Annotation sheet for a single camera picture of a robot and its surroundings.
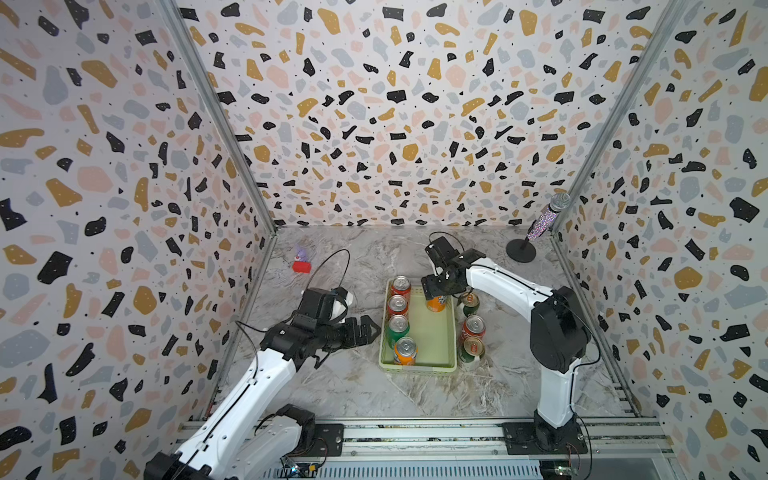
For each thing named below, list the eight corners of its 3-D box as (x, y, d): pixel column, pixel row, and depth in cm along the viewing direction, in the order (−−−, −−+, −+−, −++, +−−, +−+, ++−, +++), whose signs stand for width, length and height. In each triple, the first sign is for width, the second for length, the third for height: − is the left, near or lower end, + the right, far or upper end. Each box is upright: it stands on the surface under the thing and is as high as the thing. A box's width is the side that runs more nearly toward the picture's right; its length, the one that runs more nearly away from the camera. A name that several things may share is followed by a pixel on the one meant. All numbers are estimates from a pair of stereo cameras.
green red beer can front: (456, 373, 87) (462, 358, 78) (454, 353, 91) (459, 336, 82) (477, 373, 87) (486, 358, 78) (474, 353, 91) (482, 336, 82)
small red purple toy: (292, 273, 110) (289, 267, 107) (299, 250, 117) (297, 244, 114) (310, 273, 110) (308, 267, 107) (316, 251, 117) (314, 244, 114)
